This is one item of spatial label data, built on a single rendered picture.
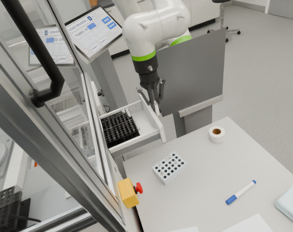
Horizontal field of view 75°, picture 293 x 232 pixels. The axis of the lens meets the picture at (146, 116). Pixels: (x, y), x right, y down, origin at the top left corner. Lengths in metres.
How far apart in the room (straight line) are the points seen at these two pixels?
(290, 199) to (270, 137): 1.28
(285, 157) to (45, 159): 1.81
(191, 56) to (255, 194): 0.62
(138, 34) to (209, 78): 0.54
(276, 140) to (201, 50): 1.28
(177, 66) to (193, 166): 0.46
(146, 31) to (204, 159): 0.56
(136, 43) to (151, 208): 0.60
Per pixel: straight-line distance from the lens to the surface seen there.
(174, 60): 0.93
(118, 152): 0.85
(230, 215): 0.79
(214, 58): 1.04
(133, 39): 0.67
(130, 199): 0.68
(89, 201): 0.44
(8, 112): 0.28
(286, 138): 2.07
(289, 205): 0.79
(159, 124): 0.80
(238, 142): 0.95
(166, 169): 0.83
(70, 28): 1.61
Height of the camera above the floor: 1.49
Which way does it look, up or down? 41 degrees down
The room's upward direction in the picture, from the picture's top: 16 degrees counter-clockwise
